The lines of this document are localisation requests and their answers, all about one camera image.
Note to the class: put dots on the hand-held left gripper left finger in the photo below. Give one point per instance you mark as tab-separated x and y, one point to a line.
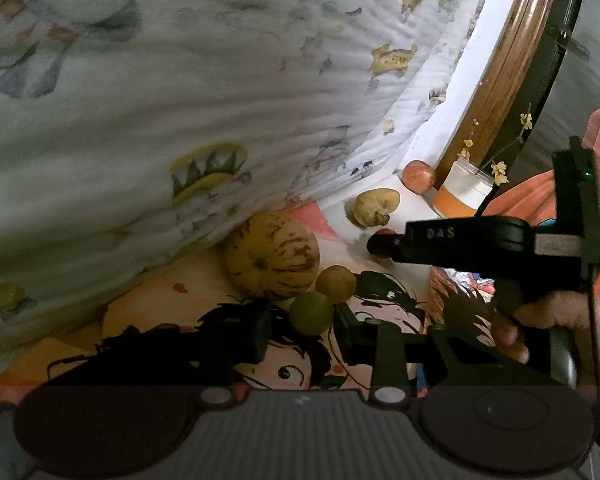
252	332

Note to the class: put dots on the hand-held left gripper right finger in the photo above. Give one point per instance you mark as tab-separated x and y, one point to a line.
349	335

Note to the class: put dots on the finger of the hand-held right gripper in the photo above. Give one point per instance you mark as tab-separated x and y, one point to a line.
387	247

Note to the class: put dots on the red cherry tomato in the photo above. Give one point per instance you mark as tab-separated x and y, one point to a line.
386	232

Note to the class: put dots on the lumpy yellow-green fruit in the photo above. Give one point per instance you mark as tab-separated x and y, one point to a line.
372	206

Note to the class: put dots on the green grape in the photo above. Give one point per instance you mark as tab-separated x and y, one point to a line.
310	312

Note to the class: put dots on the small brown round fruit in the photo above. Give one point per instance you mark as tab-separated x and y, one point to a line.
336	284

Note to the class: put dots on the striped yellow melon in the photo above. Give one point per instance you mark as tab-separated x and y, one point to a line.
272	255

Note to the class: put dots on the person's right hand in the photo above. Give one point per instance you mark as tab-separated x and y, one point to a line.
560	310

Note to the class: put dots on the grey haired anime poster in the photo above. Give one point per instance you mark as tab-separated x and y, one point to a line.
460	300

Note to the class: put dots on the yellow flower sprig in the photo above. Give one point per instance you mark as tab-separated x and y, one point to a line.
500	170

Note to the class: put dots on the red apple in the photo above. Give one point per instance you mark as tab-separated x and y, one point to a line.
419	176

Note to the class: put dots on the orange cartoon boys drawing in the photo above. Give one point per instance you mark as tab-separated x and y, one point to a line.
180	285

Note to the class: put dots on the printed blanket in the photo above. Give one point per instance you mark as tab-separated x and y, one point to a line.
180	110

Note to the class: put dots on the wall poster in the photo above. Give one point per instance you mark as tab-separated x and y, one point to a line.
545	110

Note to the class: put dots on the wooden frame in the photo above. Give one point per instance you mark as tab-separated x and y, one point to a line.
505	60

